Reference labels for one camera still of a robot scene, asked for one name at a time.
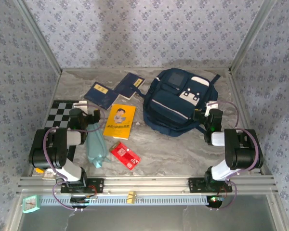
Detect navy book with yellow label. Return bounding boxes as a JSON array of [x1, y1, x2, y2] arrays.
[[83, 81, 120, 111], [113, 72, 145, 100]]

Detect light blue pencil case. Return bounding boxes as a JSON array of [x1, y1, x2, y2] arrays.
[[84, 122, 111, 168]]

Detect navy blue backpack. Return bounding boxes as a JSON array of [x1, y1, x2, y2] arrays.
[[143, 68, 221, 137]]

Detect red packet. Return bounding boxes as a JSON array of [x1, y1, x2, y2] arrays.
[[109, 141, 141, 171]]

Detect black grey checkerboard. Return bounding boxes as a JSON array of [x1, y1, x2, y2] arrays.
[[45, 100, 80, 128]]

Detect left controller board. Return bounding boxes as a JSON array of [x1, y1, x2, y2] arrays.
[[70, 195, 98, 205]]

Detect controller board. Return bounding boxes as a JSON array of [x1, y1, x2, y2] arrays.
[[70, 195, 98, 205], [206, 195, 225, 205]]

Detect right controller board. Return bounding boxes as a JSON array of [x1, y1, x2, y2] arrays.
[[206, 195, 225, 205]]

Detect mint green clock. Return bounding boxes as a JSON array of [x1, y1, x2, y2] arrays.
[[22, 194, 41, 214]]

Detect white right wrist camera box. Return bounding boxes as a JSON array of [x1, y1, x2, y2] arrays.
[[205, 101, 219, 114]]

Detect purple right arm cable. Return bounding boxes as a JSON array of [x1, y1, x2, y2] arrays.
[[208, 100, 259, 212]]

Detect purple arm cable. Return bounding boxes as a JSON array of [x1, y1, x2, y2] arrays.
[[208, 100, 259, 212], [42, 103, 106, 212]]

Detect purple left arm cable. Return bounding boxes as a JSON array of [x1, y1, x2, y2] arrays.
[[42, 103, 106, 212]]

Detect aluminium side rail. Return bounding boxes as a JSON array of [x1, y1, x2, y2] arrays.
[[227, 68, 275, 176]]

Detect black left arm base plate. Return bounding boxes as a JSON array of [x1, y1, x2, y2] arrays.
[[60, 178, 105, 194]]

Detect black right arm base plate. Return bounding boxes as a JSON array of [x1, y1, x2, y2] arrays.
[[188, 177, 233, 193]]

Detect aluminium mounting rail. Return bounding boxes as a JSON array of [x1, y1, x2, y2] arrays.
[[16, 175, 279, 195]]

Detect aluminium frame post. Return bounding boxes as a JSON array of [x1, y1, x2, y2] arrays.
[[14, 0, 63, 73], [228, 0, 279, 73]]

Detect grey slotted cable duct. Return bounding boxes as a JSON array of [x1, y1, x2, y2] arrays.
[[39, 195, 211, 206]]

